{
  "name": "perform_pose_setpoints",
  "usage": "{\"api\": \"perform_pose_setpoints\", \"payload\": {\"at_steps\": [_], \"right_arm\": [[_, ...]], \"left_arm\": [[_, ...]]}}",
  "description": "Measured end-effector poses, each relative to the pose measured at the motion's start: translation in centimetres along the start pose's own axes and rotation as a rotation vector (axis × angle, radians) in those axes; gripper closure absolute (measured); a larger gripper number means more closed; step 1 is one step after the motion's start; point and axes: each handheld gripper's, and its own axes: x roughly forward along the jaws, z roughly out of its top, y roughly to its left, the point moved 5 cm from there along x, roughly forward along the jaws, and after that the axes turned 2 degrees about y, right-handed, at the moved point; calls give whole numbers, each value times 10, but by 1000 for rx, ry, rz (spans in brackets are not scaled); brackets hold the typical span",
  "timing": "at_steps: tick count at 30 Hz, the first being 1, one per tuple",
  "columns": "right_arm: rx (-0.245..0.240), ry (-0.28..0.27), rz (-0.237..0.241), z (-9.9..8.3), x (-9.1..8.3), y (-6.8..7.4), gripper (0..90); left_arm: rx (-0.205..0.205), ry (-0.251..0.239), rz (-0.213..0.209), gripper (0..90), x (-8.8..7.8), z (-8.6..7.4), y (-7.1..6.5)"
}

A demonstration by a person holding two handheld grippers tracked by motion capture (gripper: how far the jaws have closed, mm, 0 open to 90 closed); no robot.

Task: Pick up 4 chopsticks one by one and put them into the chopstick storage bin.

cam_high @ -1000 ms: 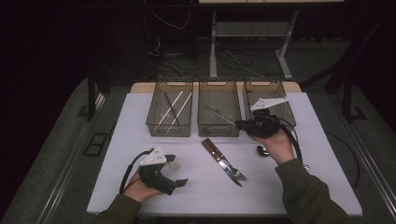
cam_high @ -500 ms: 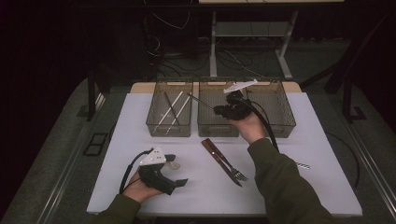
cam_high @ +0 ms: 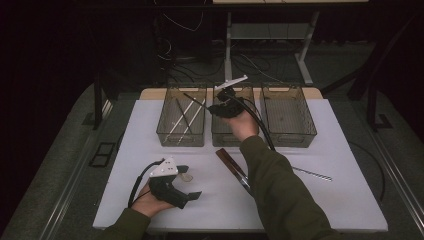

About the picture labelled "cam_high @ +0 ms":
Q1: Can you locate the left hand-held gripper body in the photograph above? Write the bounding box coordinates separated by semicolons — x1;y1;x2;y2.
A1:
148;157;188;210

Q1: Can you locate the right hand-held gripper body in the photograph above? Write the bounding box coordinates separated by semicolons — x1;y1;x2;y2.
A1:
214;74;249;118

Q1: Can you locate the grey translucent bin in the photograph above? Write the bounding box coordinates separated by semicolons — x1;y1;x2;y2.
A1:
155;83;208;148
259;82;318;149
211;82;260;148

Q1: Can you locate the wooden-handled table knife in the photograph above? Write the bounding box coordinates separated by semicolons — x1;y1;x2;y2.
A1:
215;148;252;197

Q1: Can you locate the wooden-handled fork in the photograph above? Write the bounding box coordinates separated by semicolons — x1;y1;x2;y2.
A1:
219;148;248;181

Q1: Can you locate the metal spoon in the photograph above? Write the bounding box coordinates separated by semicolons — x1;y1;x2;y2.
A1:
292;166;334;182

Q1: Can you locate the person's left hand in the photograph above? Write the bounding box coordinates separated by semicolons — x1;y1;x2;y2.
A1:
131;183;176;218

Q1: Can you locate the person's right hand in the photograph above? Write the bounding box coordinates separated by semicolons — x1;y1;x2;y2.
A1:
226;110;260;141

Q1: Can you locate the black metal stand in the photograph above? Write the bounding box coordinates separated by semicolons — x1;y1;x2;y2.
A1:
366;19;394;132
92;71;105;131

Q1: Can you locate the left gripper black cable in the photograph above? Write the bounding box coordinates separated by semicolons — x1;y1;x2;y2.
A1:
128;159;166;208

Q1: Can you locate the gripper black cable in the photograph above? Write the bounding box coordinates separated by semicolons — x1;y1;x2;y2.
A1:
229;94;276;152
128;159;166;208

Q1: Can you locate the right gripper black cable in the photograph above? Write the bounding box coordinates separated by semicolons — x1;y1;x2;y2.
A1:
229;94;276;152

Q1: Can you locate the bundle of black floor cables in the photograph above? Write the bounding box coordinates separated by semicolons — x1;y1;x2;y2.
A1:
159;49;301;84

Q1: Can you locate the white floor cable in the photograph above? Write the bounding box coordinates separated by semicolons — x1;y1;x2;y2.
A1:
239;53;284;84

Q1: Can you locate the white desk with metal frame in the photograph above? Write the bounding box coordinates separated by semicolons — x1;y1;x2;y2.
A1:
212;0;370;87

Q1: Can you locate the white hanging cable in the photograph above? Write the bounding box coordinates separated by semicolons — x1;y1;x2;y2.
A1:
154;0;205;33

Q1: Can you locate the metal rail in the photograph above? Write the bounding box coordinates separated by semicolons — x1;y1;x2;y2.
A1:
363;126;424;231
39;99;113;240

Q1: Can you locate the black floor cable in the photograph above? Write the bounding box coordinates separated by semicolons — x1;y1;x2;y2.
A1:
348;141;388;204

